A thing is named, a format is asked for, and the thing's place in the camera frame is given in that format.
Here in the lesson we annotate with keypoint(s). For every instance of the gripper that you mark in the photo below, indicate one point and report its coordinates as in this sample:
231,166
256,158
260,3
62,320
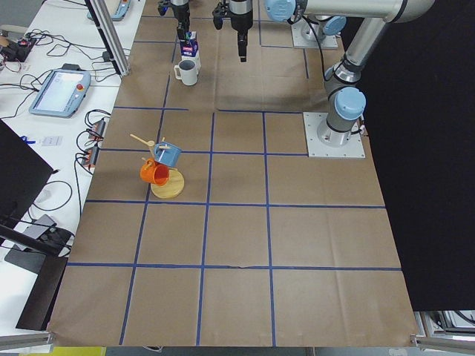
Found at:
240,16

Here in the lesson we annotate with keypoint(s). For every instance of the blue milk carton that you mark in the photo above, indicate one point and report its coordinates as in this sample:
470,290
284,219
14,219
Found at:
189,48

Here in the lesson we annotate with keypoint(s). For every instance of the white mug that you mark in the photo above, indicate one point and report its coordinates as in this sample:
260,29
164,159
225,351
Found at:
186,72

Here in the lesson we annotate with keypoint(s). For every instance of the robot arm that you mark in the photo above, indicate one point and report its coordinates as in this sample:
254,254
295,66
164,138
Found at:
347,103
181,10

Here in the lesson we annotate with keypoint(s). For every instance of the blue mug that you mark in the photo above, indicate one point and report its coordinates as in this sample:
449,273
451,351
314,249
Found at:
167,154

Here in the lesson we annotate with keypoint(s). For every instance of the orange mug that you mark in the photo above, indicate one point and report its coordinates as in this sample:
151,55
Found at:
154,172

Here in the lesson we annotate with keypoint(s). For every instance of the wooden mug tree stand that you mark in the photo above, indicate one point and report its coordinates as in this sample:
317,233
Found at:
176,182

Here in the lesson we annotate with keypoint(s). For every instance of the teach pendant tablet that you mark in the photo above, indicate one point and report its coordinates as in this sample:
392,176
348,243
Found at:
61,94

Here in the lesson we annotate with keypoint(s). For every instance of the black monitor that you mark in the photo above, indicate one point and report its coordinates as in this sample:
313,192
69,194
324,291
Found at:
23,176

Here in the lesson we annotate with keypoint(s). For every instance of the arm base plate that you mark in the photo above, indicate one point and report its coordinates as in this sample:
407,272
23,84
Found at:
313,35
323,142

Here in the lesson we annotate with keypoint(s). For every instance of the aluminium frame post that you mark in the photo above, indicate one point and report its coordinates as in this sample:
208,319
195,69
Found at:
108,34

